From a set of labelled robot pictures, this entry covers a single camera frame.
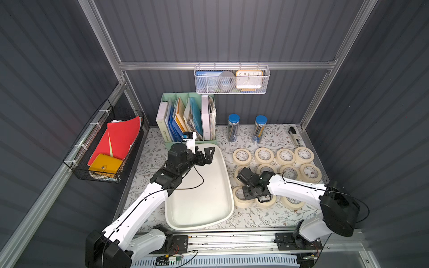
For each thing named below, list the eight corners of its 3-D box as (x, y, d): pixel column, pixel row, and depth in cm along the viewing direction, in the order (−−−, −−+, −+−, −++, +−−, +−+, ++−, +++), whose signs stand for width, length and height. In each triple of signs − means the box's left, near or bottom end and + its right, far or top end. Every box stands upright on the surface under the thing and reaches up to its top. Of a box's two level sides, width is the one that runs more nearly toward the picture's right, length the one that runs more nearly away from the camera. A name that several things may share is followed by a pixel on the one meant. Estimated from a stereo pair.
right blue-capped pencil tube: (251, 144, 113) (257, 123, 97) (250, 136, 117) (255, 115, 101) (261, 144, 113) (268, 123, 97) (259, 136, 117) (266, 115, 101)
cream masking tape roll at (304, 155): (297, 163, 102) (298, 161, 100) (292, 150, 109) (293, 147, 107) (314, 163, 102) (316, 161, 100) (308, 150, 109) (310, 147, 107)
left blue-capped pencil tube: (228, 142, 114) (229, 123, 100) (227, 132, 119) (228, 113, 105) (237, 142, 114) (240, 123, 100) (236, 132, 119) (239, 113, 105)
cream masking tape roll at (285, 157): (277, 165, 102) (279, 162, 99) (273, 151, 109) (275, 148, 106) (296, 165, 102) (298, 162, 99) (291, 151, 109) (293, 148, 106)
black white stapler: (294, 147, 111) (297, 143, 107) (286, 130, 121) (288, 126, 117) (299, 147, 111) (301, 143, 108) (291, 130, 121) (293, 126, 117)
